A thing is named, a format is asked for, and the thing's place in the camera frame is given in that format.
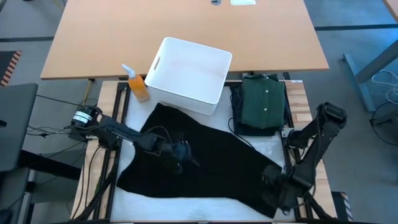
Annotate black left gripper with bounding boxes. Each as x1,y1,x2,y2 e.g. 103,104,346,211
156,136,200,172

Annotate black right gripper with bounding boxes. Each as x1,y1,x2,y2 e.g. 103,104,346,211
261,164,299,212

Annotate black garment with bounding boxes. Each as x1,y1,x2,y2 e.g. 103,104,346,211
116,102,284,219

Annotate dark blue jeans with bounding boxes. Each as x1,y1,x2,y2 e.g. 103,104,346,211
233,128,280,137

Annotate dark navy garment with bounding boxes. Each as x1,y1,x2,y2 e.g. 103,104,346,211
228,83,290,150

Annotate dark green garment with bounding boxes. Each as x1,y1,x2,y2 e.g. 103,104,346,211
241,73,287,130

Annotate white perforated laundry basket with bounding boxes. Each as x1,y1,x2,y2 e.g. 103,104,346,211
144,36,233,116

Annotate hazard-striped black block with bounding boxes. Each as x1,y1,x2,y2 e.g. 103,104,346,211
331,191,354,222

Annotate orange spray bottle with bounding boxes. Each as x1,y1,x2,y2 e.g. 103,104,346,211
121,63,151,103

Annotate black metal floor beam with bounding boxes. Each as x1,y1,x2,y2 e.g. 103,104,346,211
17,149,82,181

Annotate light wooden desk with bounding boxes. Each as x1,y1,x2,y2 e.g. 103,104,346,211
382,0,398,22
40,0,330,81

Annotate grey metal desk leg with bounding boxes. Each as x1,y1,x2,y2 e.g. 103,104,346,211
343,39,398,113

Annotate black mat hazard-striped edge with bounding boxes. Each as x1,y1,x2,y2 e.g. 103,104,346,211
0,50,22,87

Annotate yellow cable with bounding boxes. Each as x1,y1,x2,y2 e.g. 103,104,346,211
83,79,93,102

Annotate white cable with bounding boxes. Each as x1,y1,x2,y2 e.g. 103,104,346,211
371,69,398,105

